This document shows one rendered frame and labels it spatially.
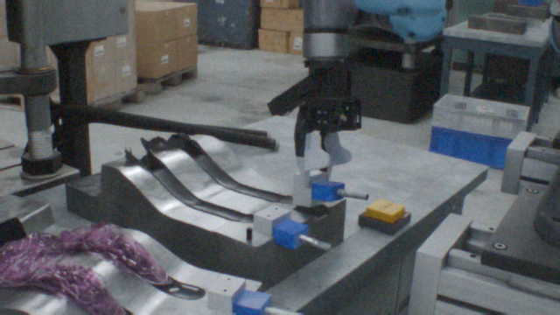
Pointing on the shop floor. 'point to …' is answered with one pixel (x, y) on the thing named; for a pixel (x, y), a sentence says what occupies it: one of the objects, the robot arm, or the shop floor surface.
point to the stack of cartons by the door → (281, 26)
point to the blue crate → (470, 146)
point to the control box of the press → (74, 58)
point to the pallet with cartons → (165, 44)
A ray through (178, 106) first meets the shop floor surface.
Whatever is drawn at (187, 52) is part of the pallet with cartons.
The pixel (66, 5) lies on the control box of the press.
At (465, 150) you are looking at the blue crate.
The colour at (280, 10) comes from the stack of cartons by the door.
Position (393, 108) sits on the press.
